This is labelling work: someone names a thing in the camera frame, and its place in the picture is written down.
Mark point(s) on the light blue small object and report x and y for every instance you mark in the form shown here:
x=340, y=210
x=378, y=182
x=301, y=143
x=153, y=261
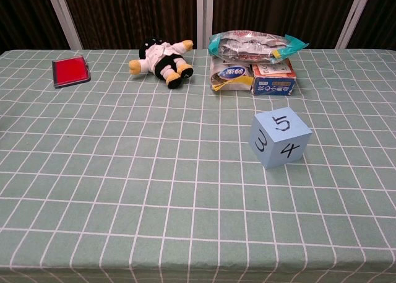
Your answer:
x=278, y=140

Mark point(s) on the silver packet blue label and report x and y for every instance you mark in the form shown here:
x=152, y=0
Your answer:
x=230, y=74

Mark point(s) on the black white plush doll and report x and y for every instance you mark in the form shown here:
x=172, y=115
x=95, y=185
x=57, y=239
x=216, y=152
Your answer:
x=157, y=57

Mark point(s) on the green checked tablecloth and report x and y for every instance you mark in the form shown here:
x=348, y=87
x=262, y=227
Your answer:
x=123, y=187

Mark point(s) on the blue orange carton box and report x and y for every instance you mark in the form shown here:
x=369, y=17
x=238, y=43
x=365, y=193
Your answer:
x=273, y=81

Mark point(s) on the clear snack bag teal edges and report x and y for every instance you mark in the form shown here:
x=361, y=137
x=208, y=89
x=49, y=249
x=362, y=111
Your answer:
x=247, y=46

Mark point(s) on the red card case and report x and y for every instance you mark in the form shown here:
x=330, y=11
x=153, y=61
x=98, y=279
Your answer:
x=70, y=71

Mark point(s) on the white partition post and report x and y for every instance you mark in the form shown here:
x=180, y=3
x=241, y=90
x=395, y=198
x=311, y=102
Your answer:
x=355, y=16
x=63, y=16
x=204, y=16

